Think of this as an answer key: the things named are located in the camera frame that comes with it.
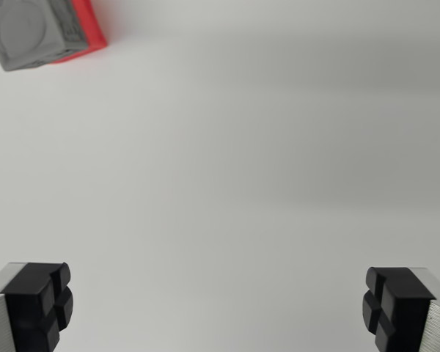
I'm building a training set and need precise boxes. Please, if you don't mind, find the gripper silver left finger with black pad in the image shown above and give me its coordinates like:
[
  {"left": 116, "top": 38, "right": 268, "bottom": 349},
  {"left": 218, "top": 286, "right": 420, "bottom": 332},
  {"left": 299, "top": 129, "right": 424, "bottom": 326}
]
[{"left": 0, "top": 261, "right": 75, "bottom": 352}]

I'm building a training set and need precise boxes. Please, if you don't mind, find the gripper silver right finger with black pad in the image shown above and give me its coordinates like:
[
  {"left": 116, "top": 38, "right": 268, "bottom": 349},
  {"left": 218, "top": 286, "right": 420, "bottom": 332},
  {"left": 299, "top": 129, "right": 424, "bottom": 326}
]
[{"left": 362, "top": 266, "right": 440, "bottom": 352}]

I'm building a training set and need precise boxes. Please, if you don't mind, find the grey embossed cube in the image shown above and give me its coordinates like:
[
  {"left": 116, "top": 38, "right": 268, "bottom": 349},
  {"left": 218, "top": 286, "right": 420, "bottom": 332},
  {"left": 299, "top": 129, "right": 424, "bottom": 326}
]
[{"left": 0, "top": 0, "right": 89, "bottom": 72}]

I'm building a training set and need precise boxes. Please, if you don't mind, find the red embossed cube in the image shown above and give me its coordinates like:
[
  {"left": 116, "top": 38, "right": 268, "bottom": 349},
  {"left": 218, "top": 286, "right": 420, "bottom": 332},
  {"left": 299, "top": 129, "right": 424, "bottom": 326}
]
[{"left": 45, "top": 0, "right": 109, "bottom": 66}]

